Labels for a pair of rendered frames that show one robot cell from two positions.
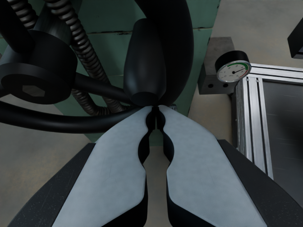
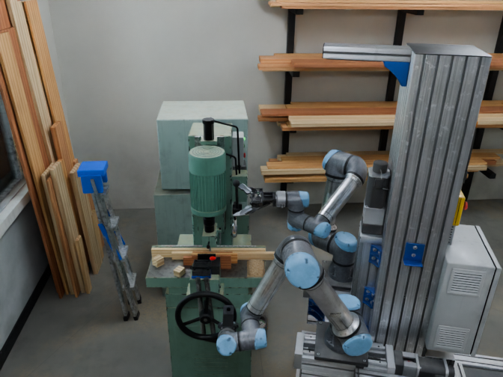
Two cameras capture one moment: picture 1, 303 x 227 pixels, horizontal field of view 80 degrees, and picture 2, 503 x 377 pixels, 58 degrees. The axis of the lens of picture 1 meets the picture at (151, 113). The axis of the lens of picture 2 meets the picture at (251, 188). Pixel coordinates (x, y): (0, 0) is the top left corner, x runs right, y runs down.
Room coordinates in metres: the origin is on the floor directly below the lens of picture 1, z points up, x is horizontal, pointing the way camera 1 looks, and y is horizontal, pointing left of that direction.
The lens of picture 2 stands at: (-1.54, 0.05, 2.28)
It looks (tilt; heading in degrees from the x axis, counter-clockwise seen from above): 26 degrees down; 355
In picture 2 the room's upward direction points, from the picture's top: 1 degrees clockwise
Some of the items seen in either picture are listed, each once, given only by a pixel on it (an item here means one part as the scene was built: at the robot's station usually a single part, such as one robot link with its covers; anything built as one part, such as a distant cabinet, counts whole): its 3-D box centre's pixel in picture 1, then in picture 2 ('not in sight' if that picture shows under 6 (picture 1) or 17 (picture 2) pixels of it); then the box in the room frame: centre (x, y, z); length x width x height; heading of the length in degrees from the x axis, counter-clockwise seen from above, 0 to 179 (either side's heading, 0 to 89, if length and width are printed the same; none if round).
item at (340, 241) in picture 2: not in sight; (343, 247); (0.40, -0.62, 0.98); 0.13 x 0.12 x 0.14; 42
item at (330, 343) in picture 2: not in sight; (342, 332); (-0.08, -0.49, 0.87); 0.15 x 0.15 x 0.10
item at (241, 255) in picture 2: not in sight; (224, 255); (0.46, 0.00, 0.92); 0.55 x 0.02 x 0.04; 86
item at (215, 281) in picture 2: not in sight; (205, 278); (0.28, 0.10, 0.91); 0.15 x 0.14 x 0.09; 86
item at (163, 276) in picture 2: not in sight; (206, 275); (0.36, 0.09, 0.87); 0.61 x 0.30 x 0.06; 86
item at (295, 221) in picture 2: not in sight; (298, 219); (0.31, -0.34, 1.22); 0.11 x 0.08 x 0.11; 42
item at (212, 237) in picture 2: not in sight; (210, 235); (0.49, 0.07, 1.03); 0.14 x 0.07 x 0.09; 176
